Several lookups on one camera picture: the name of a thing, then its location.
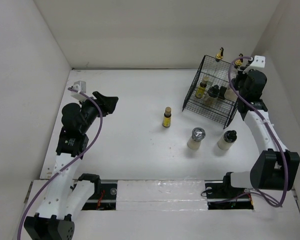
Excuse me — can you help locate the metal mounting rail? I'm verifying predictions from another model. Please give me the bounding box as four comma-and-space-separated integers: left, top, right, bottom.
83, 180, 254, 212

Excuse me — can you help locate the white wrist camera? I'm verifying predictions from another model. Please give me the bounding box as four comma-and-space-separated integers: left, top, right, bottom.
68, 80, 87, 103
243, 55, 266, 74

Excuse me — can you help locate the brown spice jar black lid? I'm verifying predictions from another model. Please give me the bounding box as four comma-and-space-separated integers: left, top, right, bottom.
205, 85, 220, 106

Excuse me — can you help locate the black wire basket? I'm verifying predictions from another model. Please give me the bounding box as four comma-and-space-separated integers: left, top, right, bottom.
182, 55, 238, 129

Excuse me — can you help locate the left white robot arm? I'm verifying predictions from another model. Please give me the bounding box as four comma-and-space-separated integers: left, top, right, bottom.
16, 89, 119, 240

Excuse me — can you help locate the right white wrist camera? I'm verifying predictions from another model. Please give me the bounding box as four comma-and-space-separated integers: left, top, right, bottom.
243, 55, 266, 74

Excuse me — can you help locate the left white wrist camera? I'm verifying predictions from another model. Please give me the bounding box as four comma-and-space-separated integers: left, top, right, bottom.
68, 80, 87, 103

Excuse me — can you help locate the yellow label brown bottle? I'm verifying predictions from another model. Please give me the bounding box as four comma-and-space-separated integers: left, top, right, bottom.
162, 106, 172, 128
195, 76, 209, 99

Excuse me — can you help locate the oil bottle with dark contents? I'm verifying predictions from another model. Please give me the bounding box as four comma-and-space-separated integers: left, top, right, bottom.
220, 59, 244, 100

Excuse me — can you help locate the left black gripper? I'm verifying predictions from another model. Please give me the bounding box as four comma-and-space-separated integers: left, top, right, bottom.
78, 91, 117, 133

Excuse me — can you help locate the white powder jar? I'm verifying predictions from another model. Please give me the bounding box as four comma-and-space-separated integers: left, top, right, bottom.
224, 84, 239, 102
187, 127, 206, 150
217, 130, 238, 151

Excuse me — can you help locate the clear oil bottle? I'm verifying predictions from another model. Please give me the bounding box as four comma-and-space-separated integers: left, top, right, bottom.
207, 47, 224, 86

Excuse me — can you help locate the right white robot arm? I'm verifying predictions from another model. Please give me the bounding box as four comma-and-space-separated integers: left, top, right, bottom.
221, 69, 300, 197

